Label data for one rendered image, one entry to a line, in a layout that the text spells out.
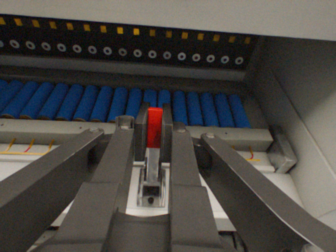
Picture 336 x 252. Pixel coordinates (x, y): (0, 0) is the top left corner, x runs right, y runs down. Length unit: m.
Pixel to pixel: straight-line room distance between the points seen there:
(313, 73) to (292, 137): 0.07
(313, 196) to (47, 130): 0.28
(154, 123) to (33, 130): 0.14
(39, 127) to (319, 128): 0.29
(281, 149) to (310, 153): 0.03
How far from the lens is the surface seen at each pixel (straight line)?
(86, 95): 0.28
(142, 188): 0.19
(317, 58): 0.26
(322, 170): 0.23
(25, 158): 0.26
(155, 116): 0.16
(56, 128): 0.24
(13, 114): 0.29
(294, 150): 0.26
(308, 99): 0.26
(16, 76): 0.35
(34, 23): 0.32
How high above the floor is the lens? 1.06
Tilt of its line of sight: 28 degrees down
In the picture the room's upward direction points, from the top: 5 degrees clockwise
